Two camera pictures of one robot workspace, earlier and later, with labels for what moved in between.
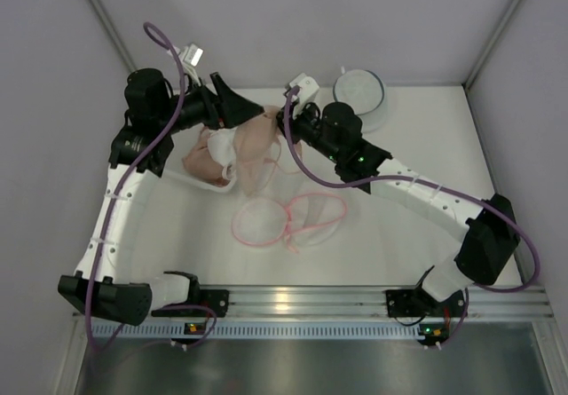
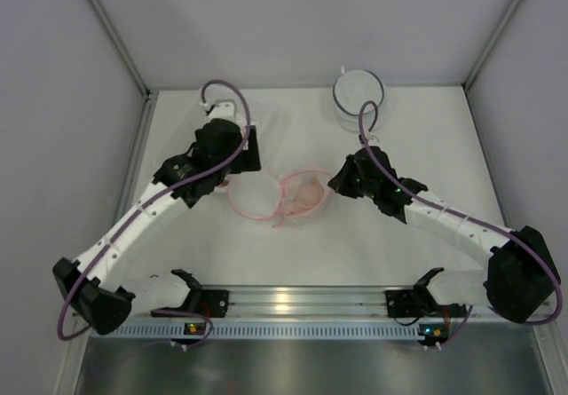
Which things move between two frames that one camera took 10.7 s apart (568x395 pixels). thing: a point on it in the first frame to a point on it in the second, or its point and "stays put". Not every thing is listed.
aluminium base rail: (531, 302) stays put
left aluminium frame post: (105, 19) stays put
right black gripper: (287, 121) to (343, 177)
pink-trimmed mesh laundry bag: (306, 219) to (299, 194)
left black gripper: (212, 108) to (248, 149)
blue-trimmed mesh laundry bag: (365, 92) stays put
